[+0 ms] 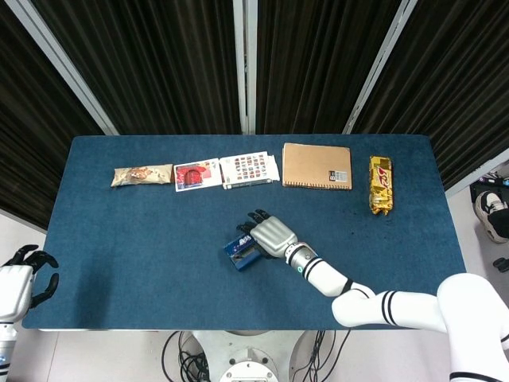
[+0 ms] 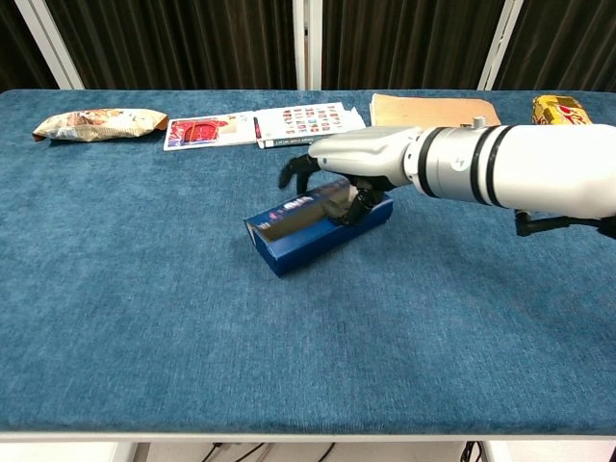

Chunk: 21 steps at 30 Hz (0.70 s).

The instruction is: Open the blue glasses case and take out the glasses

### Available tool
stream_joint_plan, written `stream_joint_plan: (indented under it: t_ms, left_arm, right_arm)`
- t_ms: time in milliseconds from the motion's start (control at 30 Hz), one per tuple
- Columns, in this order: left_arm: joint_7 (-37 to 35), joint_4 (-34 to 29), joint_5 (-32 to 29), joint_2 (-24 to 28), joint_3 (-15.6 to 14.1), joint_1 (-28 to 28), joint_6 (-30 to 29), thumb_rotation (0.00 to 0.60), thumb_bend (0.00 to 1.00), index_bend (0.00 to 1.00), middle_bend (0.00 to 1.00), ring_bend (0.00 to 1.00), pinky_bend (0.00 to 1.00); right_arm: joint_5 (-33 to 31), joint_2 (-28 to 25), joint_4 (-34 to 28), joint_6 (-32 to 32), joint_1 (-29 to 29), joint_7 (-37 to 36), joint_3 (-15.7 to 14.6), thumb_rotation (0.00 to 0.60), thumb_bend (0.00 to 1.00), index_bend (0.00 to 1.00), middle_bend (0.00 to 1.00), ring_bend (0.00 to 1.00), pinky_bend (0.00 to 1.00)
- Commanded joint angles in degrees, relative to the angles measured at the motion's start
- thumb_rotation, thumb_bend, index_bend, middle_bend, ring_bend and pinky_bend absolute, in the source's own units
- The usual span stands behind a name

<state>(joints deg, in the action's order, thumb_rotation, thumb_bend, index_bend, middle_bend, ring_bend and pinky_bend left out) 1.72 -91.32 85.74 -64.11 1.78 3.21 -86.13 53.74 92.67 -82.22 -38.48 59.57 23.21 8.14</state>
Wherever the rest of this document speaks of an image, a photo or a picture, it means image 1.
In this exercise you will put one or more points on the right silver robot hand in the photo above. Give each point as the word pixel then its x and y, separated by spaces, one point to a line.
pixel 272 235

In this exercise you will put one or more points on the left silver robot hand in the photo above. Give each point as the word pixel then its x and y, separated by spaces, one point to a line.
pixel 14 286

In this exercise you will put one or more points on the white and blue box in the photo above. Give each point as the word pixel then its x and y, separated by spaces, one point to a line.
pixel 238 254

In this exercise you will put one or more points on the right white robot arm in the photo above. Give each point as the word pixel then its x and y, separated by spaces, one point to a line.
pixel 397 308

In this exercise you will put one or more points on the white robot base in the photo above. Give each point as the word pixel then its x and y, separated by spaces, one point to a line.
pixel 250 354

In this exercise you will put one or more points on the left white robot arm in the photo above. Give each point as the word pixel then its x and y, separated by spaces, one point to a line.
pixel 6 346

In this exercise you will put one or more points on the white stamp print book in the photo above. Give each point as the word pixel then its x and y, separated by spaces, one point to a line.
pixel 248 169

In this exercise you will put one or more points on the brown spiral notebook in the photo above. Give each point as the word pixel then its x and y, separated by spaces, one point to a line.
pixel 314 165

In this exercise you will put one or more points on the red white card packet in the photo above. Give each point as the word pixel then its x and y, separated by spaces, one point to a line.
pixel 196 175

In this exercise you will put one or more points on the gold snack bag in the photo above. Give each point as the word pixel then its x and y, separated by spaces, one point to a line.
pixel 381 183

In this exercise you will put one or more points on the blue velvet table cloth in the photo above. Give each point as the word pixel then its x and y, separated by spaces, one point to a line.
pixel 139 258

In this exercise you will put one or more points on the beige snack bag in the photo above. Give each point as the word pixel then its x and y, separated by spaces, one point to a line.
pixel 139 175

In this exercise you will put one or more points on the dark pleated partition panel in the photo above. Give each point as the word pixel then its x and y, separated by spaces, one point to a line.
pixel 28 131
pixel 314 67
pixel 457 79
pixel 159 67

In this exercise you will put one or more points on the black and white shoe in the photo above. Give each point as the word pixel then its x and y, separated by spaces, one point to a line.
pixel 493 215

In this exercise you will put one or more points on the white partition frame post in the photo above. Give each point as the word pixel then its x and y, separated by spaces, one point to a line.
pixel 245 67
pixel 378 67
pixel 67 67

